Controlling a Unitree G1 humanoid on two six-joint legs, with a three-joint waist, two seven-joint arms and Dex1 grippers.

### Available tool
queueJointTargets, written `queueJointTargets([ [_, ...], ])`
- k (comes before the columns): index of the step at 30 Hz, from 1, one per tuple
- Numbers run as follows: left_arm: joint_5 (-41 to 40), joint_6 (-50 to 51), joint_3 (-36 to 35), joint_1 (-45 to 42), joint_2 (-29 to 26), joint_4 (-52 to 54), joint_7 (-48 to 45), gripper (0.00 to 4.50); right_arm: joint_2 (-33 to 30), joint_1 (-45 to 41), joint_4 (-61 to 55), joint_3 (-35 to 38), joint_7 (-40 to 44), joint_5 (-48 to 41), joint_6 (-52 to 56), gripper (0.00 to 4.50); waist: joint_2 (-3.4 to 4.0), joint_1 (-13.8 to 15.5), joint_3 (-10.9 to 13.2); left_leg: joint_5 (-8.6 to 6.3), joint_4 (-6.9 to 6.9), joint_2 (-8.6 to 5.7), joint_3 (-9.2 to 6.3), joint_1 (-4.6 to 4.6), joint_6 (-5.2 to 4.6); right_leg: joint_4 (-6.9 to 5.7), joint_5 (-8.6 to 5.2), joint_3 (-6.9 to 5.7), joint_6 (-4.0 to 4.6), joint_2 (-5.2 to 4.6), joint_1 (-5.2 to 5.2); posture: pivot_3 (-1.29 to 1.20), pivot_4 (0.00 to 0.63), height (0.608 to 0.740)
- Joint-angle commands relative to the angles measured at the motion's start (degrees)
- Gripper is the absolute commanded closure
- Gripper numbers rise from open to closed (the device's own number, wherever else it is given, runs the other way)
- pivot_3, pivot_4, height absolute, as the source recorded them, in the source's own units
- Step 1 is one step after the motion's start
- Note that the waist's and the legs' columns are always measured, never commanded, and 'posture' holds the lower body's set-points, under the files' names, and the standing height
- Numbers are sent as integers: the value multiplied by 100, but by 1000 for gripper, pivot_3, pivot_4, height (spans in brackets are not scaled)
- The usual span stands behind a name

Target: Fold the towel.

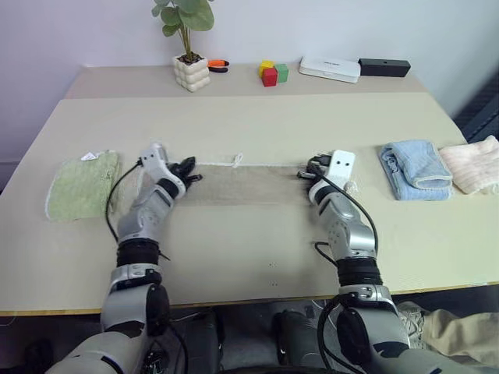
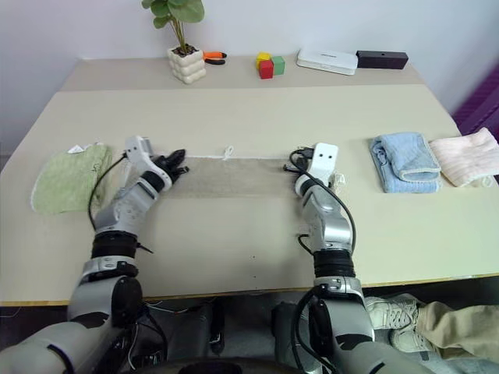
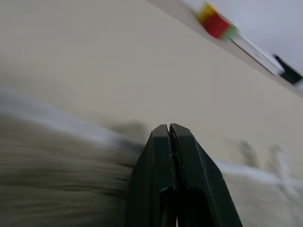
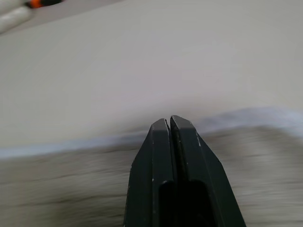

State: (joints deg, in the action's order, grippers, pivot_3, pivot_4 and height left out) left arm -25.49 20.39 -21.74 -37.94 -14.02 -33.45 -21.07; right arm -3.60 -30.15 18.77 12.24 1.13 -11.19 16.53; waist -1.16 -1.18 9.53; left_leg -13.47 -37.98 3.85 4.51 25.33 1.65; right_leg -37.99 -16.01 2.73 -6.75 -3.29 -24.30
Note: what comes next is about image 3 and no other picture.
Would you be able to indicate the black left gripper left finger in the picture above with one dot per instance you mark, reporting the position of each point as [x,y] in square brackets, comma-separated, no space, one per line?
[154,170]

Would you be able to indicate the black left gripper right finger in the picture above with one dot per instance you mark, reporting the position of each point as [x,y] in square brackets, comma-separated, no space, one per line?
[198,170]

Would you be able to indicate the beige towel with white border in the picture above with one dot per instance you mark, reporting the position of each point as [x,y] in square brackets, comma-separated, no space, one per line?
[59,165]

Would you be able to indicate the white flat strip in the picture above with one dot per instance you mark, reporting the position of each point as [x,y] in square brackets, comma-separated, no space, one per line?
[256,55]

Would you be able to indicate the red yellow green cube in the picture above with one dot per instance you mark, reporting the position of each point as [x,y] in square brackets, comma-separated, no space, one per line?
[217,20]

